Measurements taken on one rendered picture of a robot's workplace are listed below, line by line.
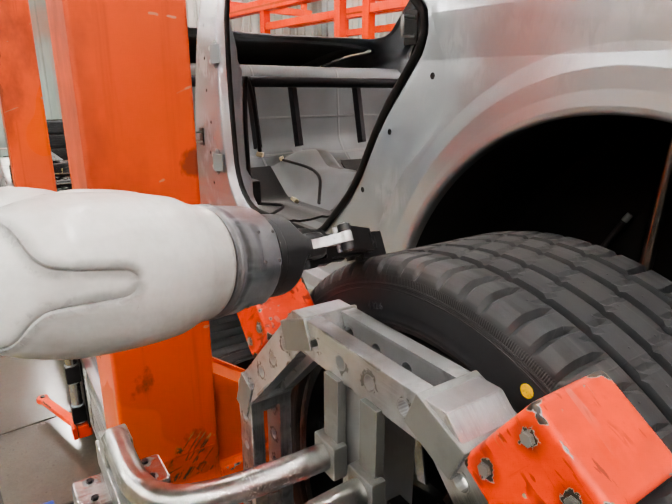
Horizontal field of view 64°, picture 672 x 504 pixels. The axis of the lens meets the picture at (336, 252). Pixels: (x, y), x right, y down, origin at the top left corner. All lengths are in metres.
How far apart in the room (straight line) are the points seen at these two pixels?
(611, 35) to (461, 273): 0.37
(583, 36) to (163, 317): 0.60
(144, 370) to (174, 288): 0.58
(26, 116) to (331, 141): 1.62
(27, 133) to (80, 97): 1.94
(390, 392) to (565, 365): 0.13
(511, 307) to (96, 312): 0.31
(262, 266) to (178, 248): 0.09
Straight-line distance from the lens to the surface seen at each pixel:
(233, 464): 1.08
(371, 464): 0.50
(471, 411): 0.41
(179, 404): 0.96
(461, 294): 0.48
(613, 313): 0.52
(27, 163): 2.75
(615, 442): 0.37
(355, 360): 0.48
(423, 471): 0.64
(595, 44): 0.76
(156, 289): 0.34
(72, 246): 0.32
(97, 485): 0.65
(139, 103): 0.82
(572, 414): 0.36
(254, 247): 0.41
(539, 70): 0.80
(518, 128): 0.81
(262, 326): 0.64
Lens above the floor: 1.34
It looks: 17 degrees down
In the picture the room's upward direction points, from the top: straight up
